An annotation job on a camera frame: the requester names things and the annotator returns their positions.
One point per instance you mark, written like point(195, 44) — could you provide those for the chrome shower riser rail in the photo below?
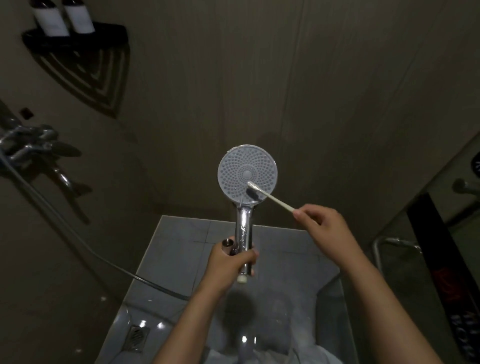
point(7, 114)

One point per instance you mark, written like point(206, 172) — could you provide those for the white toothbrush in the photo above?
point(273, 198)

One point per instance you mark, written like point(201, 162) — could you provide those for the black corner shelf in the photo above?
point(108, 35)

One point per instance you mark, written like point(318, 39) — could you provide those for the white striped shirt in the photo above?
point(311, 356)

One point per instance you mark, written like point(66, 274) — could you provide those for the person's right forearm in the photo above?
point(390, 322)

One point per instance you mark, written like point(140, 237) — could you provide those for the person's left forearm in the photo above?
point(187, 330)

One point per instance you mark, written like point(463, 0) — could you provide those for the person's right hand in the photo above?
point(330, 236)

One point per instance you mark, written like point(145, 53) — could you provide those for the black printed door strip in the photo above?
point(431, 240)

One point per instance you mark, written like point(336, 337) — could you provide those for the black rail wall bracket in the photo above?
point(25, 113)

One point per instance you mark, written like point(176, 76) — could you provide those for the round chrome shower head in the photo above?
point(240, 165)

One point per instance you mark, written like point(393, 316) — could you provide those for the chrome shower mixer faucet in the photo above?
point(33, 137)

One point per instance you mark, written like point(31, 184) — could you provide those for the dark pump bottle white label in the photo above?
point(50, 20)
point(79, 17)

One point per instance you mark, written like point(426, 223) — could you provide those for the metal floor drain grate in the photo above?
point(135, 338)

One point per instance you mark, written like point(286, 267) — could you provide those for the person's left hand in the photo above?
point(225, 273)

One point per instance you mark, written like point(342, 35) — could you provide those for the black round sticker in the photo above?
point(476, 162)

